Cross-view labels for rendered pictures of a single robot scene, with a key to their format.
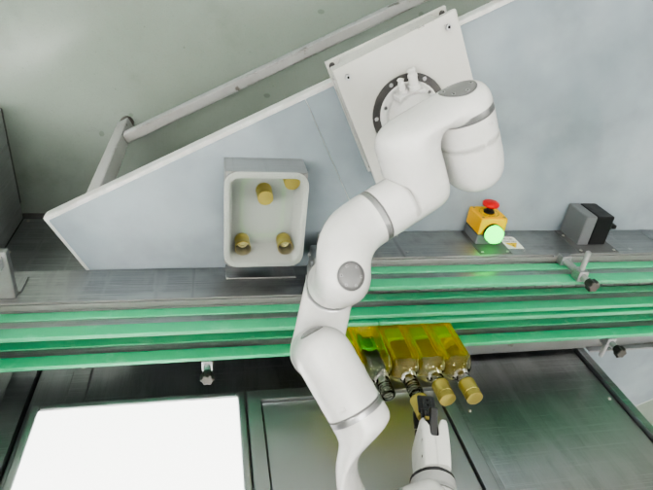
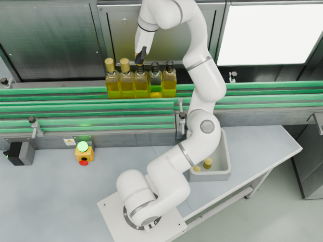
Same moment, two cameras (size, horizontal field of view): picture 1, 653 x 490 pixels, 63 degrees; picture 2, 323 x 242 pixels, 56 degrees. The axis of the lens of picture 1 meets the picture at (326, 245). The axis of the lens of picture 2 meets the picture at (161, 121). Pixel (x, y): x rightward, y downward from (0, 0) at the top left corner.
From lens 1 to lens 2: 0.38 m
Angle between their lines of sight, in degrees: 14
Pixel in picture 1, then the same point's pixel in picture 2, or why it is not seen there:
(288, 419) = not seen: hidden behind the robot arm
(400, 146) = (183, 189)
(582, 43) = not seen: outside the picture
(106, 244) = (274, 137)
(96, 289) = (279, 116)
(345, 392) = (208, 72)
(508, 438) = (80, 37)
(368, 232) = (195, 147)
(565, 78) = (47, 235)
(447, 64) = (125, 235)
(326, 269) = (218, 129)
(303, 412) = not seen: hidden behind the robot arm
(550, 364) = (40, 74)
